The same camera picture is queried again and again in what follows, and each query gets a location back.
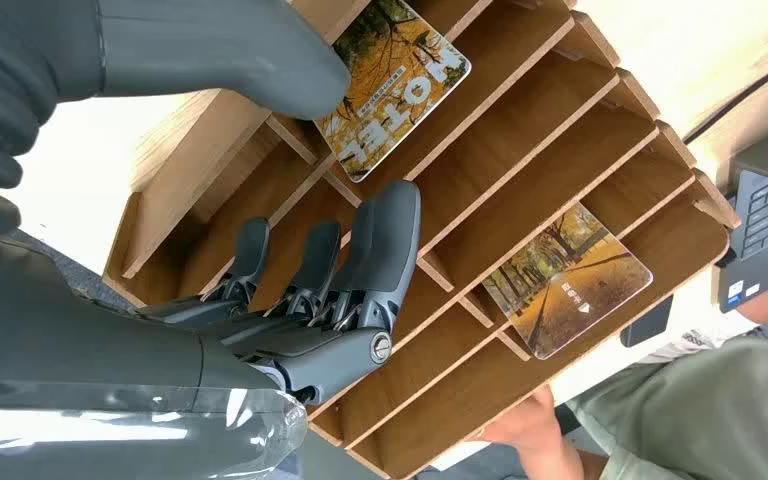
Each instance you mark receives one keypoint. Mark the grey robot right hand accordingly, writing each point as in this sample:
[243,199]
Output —
[79,371]

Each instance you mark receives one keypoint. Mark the autumn path print card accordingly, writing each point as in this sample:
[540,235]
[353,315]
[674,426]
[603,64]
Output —
[573,285]

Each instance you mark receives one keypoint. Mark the person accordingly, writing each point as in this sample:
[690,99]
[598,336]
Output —
[702,417]

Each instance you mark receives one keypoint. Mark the wooden slotted organizer rack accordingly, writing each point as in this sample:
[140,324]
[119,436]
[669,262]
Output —
[523,139]

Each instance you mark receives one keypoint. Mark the black phone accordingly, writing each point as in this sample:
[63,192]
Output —
[646,323]

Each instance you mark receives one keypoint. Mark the grey laptop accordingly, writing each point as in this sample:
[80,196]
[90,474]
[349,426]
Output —
[765,218]

